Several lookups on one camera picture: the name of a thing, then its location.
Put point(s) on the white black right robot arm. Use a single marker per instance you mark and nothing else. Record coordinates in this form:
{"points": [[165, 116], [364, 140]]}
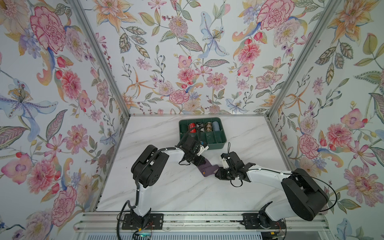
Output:
{"points": [[304, 197]]}

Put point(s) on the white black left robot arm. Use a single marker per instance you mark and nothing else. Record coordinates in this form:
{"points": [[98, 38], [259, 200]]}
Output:
{"points": [[150, 164]]}

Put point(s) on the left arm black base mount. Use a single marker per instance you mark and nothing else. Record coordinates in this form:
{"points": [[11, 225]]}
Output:
{"points": [[150, 221]]}

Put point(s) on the brown argyle rolled sock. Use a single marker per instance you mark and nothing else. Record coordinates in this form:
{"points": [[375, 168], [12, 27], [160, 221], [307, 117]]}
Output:
{"points": [[208, 127]]}

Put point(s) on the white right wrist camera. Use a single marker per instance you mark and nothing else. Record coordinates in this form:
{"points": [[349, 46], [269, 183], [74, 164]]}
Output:
{"points": [[225, 163]]}

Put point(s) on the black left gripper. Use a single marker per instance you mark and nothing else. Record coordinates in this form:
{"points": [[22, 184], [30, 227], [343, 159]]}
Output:
{"points": [[198, 163]]}

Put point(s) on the red patterned rolled sock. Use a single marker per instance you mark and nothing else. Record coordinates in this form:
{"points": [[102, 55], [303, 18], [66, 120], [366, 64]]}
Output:
{"points": [[192, 128]]}

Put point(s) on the grey argyle rolled sock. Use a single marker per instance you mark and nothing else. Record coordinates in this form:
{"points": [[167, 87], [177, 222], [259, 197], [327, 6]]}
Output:
{"points": [[200, 127]]}

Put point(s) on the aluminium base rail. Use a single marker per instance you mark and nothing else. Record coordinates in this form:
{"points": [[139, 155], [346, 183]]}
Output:
{"points": [[199, 222]]}

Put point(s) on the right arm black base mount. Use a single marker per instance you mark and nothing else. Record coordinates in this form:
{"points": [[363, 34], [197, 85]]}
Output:
{"points": [[256, 221]]}

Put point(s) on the blue rolled sock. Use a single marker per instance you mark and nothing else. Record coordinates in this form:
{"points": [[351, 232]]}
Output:
{"points": [[216, 126]]}

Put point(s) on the aluminium corner post left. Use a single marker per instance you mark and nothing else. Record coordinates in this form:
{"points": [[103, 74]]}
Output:
{"points": [[95, 46]]}

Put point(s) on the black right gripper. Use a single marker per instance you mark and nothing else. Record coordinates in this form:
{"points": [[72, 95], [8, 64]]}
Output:
{"points": [[219, 174]]}

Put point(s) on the purple sock with beige toe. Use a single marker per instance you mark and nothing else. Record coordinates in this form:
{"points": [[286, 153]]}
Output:
{"points": [[206, 168]]}

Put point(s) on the green plastic organizer bin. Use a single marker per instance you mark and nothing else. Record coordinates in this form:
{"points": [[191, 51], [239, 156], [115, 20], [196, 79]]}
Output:
{"points": [[215, 140]]}

